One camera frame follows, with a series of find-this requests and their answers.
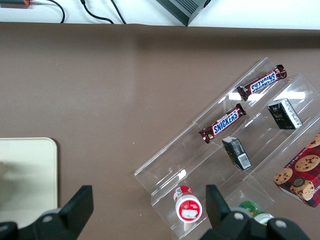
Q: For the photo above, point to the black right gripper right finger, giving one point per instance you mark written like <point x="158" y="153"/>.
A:
<point x="217" y="207"/>

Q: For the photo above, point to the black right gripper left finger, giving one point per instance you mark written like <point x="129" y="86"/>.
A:
<point x="77" y="205"/>

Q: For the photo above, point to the cream plastic tray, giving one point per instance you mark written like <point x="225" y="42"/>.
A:
<point x="32" y="170"/>

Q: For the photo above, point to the red lidded yogurt cup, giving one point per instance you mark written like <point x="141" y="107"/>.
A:
<point x="188" y="210"/>

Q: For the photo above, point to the green lidded yogurt cup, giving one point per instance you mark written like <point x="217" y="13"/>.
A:
<point x="252" y="207"/>

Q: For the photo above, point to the small black carton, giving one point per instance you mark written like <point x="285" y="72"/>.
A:
<point x="237" y="153"/>
<point x="285" y="113"/>

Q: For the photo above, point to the clear acrylic stepped shelf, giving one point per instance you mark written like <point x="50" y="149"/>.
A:
<point x="175" y="162"/>

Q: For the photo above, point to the Snickers chocolate bar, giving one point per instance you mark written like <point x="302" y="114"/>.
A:
<point x="223" y="123"/>
<point x="262" y="82"/>

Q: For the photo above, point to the red plaid cookie box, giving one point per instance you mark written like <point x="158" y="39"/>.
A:
<point x="302" y="175"/>

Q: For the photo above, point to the grey electronics box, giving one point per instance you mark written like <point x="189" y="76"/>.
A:
<point x="185" y="10"/>

